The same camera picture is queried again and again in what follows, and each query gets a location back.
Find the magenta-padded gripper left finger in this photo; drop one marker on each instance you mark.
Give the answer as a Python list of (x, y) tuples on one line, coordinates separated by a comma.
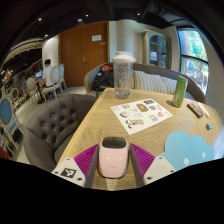
[(85, 160)]

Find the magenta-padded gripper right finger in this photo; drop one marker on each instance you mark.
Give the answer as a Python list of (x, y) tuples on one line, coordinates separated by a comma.
[(142, 159)]

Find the pink computer mouse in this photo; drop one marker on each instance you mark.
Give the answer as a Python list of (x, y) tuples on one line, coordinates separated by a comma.
[(113, 158)]

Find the blue cloud-shaped mouse pad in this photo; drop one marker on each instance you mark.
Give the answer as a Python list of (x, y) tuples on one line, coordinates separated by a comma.
[(186, 148)]

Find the white sticker sheet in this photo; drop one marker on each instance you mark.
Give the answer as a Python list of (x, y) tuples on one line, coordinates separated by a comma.
[(141, 115)]

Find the grey tufted armchair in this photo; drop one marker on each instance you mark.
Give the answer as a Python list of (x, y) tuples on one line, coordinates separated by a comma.
[(53, 126)]

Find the black and red box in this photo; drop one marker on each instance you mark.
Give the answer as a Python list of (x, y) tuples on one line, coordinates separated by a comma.
[(195, 110)]

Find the striped cushion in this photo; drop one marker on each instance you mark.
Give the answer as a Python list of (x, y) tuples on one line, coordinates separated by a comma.
[(169, 85), (148, 82)]

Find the green drink can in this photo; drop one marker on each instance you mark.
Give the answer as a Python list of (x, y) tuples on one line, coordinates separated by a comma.
[(180, 91)]

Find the white tube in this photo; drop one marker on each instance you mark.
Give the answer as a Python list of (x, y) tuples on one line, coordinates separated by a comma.
[(204, 110)]

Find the clear shaker bottle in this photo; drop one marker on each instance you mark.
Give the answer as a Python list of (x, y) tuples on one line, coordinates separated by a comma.
[(123, 78)]

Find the black backpack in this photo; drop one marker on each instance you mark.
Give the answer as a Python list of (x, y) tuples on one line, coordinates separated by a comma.
[(102, 78)]

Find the white dining chairs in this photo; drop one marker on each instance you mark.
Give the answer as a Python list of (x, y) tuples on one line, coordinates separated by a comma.
[(55, 80)]

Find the grey curved sofa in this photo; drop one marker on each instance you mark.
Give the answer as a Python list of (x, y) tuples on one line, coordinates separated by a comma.
[(197, 92)]

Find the blue upholstered chair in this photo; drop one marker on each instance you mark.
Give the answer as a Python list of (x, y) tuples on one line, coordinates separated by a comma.
[(6, 113)]

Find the person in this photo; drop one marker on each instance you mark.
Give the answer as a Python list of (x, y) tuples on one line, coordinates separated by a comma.
[(48, 73)]

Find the brown wooden door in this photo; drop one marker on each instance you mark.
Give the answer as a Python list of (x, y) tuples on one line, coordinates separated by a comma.
[(80, 53)]

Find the glass-door cabinet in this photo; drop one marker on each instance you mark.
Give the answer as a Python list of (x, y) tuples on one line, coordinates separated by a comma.
[(156, 50)]

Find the large window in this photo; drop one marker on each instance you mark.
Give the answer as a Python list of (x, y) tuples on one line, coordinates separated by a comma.
[(193, 56)]

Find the ceiling spotlights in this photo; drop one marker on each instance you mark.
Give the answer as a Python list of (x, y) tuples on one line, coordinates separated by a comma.
[(80, 20)]

